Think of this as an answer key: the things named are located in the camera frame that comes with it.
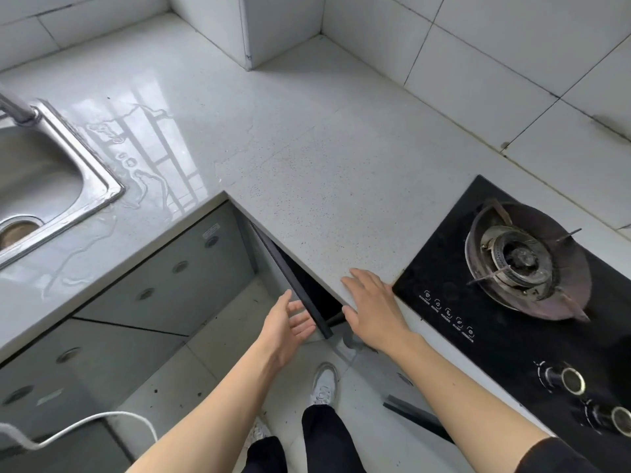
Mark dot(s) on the person's right hand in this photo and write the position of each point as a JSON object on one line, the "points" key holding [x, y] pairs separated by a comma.
{"points": [[379, 315]]}

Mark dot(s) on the person's left hand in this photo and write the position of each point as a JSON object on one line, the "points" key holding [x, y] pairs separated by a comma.
{"points": [[283, 330]]}

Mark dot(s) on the grey cabinet door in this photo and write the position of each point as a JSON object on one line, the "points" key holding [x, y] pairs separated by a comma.
{"points": [[277, 260]]}

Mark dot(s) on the black glass gas stove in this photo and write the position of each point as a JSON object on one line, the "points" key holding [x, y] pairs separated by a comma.
{"points": [[443, 270]]}

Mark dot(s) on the chrome faucet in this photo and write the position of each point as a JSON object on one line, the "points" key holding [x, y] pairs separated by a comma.
{"points": [[19, 112]]}

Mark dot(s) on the person's right forearm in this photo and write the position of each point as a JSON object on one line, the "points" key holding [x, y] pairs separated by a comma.
{"points": [[468, 403]]}

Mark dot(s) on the person's left forearm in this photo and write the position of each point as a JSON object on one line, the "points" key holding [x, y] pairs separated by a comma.
{"points": [[212, 418]]}

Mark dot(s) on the person's black trousers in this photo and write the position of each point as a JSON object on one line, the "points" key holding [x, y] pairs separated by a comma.
{"points": [[330, 438]]}

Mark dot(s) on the stove burner with pan support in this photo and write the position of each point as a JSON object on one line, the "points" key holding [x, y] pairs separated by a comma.
{"points": [[517, 263]]}

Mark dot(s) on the black and silver stove knob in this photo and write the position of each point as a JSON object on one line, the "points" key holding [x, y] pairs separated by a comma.
{"points": [[611, 418], [564, 379]]}

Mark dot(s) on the white sneaker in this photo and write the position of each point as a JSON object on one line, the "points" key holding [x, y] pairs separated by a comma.
{"points": [[324, 384], [257, 431]]}

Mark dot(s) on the black shirt sleeve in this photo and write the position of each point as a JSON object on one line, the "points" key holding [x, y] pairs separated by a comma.
{"points": [[557, 458]]}

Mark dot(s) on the stainless steel sink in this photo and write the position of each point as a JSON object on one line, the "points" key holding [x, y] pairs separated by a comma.
{"points": [[44, 182]]}

